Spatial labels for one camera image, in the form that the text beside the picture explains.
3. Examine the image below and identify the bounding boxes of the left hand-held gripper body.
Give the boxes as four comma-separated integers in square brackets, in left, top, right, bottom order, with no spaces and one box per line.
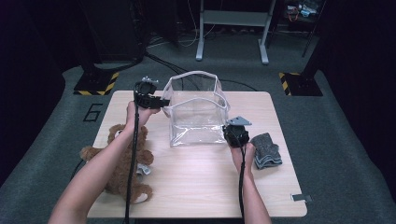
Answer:
[134,77,163,110]

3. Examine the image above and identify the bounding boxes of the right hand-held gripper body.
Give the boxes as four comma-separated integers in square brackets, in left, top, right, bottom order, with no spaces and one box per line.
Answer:
[222,116,252,149]

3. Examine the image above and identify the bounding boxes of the clear plastic bag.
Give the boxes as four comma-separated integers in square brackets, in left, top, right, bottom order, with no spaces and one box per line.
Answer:
[161,70,232,147]

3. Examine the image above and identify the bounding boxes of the grey towel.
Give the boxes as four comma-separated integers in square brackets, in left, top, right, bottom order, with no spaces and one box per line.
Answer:
[249,133,284,171]

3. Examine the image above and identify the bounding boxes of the brown teddy bear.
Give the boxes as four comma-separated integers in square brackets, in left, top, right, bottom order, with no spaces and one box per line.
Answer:
[79,123,155,205]

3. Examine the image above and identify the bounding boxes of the person's left hand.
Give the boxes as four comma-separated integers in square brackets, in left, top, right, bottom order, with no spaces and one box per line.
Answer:
[125,101,161,133]

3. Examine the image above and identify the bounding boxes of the person's right hand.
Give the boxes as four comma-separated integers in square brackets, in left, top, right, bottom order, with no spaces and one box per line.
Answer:
[230,143,257,175]

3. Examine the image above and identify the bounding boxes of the black stand with striped base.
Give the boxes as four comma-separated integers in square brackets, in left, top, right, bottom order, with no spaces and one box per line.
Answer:
[278,57,325,97]
[73,57,120,96]

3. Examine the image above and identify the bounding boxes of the black cabinet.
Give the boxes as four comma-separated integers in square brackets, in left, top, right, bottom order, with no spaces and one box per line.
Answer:
[78,0,148,63]

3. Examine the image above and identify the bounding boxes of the grey tape strip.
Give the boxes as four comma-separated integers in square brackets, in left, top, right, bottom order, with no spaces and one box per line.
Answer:
[290,193,313,203]

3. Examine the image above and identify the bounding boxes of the white metal stand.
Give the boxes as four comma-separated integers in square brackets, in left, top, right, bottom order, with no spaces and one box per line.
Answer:
[195,0,276,65]

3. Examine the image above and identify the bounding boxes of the cluttered dark shelf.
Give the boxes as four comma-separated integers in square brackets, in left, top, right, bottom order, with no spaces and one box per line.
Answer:
[281,0,326,32]

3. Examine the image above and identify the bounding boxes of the black floor cables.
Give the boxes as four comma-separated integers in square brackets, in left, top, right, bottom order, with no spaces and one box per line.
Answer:
[144,50,260,92]

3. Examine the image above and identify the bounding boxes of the right hand-held gripper cable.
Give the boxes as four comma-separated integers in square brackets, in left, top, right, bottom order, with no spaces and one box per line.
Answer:
[237,135,248,219]

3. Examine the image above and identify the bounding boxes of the hand-held gripper cable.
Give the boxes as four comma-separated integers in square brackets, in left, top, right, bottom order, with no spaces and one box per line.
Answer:
[123,81,142,224]
[237,135,248,219]

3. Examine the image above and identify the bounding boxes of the left hand-held gripper cable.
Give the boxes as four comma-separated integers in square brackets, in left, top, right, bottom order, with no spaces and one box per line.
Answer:
[123,81,142,224]

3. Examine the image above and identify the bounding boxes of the white cable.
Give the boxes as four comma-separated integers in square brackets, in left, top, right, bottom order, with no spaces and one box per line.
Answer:
[178,0,217,49]

